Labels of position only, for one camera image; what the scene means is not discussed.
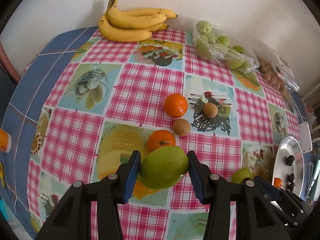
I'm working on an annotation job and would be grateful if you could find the large green mango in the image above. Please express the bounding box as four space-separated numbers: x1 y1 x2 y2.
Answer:
138 146 189 190

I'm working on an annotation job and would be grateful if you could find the orange tangerine with stem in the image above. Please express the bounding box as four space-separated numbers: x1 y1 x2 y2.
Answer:
147 129 176 152

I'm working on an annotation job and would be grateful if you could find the clear tray of green fruits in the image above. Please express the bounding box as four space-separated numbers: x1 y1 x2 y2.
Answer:
193 21 259 74

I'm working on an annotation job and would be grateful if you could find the orange tangerine on plate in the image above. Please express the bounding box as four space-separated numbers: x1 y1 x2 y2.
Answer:
273 177 284 189

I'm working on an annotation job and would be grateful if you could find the small green fruit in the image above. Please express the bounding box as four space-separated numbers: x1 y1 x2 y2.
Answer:
232 168 253 184

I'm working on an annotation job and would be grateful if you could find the black plum on plate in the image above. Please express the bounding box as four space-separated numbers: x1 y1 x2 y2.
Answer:
286 155 295 166

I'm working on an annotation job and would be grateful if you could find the silver metal plate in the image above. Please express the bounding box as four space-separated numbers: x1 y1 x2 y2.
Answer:
272 134 304 197

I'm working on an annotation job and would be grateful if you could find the white power strip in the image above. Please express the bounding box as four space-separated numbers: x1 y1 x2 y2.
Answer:
299 121 312 153

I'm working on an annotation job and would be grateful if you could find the brown longan far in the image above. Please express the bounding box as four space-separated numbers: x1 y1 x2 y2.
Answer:
203 102 219 118

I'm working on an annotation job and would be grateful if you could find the brown longan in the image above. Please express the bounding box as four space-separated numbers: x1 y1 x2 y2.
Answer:
203 102 219 118
172 119 191 137

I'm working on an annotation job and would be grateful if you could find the orange plastic cup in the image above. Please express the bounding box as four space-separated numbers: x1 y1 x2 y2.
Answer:
0 128 12 153

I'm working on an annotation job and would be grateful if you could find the brown longan near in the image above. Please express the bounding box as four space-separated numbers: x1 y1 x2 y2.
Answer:
172 119 191 137

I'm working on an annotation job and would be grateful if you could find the checkered fruit-print tablecloth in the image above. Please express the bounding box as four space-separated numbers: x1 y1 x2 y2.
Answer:
1 27 300 238

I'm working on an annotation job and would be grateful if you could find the clear box of longans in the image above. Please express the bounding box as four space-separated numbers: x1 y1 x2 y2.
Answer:
253 42 300 91

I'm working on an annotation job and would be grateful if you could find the yellow banana bunch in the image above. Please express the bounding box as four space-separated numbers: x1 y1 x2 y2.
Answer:
98 0 178 42

